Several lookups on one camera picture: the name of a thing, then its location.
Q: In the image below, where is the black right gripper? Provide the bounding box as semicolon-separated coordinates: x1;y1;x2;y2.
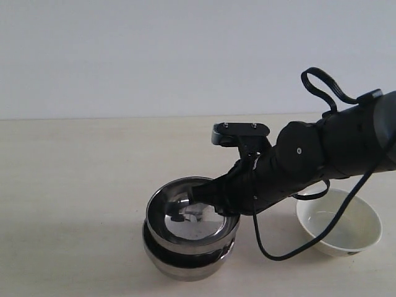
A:
188;147;309;215

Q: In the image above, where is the ribbed steel bowl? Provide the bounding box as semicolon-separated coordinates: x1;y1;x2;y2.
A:
145;176;239;254

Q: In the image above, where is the smooth steel bowl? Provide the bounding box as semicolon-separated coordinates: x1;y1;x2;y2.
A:
142;215;239;282

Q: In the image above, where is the white ceramic bowl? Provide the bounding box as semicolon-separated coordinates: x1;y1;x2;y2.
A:
296;189;382;257

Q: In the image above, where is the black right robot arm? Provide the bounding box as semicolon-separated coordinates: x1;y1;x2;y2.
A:
188;92;395;216

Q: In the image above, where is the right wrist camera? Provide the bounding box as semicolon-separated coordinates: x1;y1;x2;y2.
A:
211;122;272;158

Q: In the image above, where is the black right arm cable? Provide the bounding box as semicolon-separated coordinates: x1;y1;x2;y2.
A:
252;67;384;261

